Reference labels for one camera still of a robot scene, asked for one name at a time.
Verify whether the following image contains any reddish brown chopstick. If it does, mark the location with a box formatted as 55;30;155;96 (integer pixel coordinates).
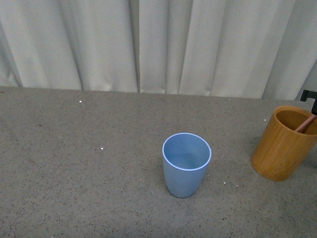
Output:
295;115;317;133

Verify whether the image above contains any white pleated curtain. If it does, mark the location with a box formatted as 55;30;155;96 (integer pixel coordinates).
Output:
0;0;317;100

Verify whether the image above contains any bamboo chopstick holder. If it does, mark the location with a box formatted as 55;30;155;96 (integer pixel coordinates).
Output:
251;106;317;181

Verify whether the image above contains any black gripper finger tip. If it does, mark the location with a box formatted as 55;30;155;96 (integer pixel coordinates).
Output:
300;89;317;117

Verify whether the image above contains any light blue plastic cup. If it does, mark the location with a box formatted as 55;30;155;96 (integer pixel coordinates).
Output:
162;132;212;198

